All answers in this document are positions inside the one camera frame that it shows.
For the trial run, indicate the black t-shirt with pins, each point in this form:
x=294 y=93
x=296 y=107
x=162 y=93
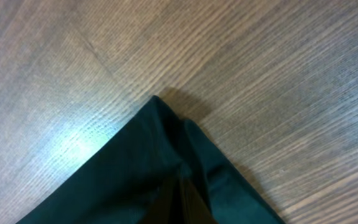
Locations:
x=121 y=181

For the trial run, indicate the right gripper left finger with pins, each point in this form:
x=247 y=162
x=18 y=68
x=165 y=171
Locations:
x=165 y=208

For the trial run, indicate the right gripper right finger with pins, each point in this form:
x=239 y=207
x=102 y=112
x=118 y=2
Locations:
x=194 y=209

